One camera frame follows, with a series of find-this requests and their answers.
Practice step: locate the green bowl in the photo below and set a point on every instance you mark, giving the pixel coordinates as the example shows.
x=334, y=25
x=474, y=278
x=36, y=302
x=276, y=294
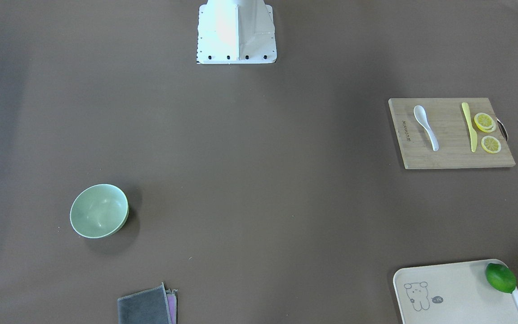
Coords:
x=99, y=211

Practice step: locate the white ceramic spoon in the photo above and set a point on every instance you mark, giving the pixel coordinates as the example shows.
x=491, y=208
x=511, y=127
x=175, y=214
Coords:
x=422, y=118

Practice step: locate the bamboo cutting board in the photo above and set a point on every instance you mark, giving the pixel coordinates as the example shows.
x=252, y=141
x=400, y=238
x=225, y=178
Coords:
x=448, y=122

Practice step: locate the grey folded cloth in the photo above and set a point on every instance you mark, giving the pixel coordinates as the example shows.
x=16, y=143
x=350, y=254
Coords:
x=153, y=306

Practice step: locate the yellow plastic knife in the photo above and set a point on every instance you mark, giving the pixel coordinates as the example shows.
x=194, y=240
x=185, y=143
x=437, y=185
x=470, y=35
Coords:
x=473, y=137

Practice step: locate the top stacked lemon slice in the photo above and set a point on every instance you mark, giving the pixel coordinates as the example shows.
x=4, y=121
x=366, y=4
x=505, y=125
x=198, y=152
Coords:
x=483, y=118

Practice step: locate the single lemon slice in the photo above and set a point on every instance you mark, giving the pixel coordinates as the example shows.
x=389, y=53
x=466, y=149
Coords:
x=491, y=144

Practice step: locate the beige rabbit tray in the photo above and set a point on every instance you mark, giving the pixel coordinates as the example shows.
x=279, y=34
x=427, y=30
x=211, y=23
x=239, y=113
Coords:
x=452, y=293

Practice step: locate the green lime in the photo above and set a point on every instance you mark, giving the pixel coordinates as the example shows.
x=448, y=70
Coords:
x=500, y=278

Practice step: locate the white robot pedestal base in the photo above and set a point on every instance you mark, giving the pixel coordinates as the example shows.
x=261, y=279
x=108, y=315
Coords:
x=236, y=32

